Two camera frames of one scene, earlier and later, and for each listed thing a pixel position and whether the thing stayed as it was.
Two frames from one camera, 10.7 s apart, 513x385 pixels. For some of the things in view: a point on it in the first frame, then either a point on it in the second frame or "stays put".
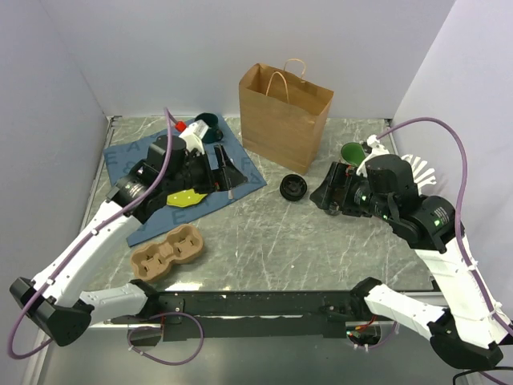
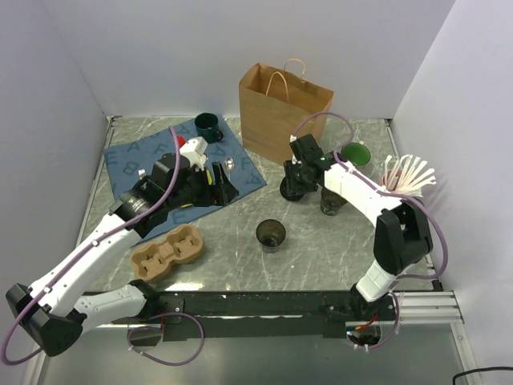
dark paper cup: [292, 187] stays put
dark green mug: [214, 134] stays put
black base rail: [281, 314] stays put
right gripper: [342, 176] → [290, 166]
